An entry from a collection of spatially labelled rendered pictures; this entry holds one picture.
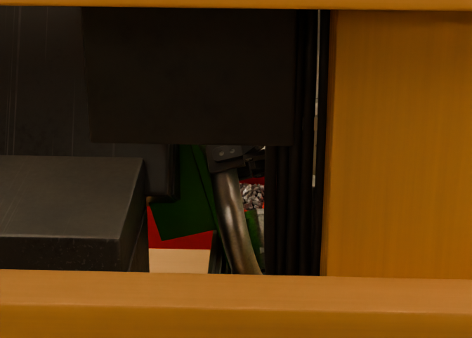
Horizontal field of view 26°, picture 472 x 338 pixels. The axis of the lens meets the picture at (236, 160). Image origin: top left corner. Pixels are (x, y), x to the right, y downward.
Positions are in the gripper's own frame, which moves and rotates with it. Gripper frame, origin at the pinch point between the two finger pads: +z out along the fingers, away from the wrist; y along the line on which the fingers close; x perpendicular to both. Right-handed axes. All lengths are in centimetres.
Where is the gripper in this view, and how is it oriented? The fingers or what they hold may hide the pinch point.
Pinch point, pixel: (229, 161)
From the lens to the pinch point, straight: 113.2
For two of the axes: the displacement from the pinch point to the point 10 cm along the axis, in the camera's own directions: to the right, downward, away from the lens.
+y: -2.2, -3.4, -9.1
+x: 1.5, 9.1, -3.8
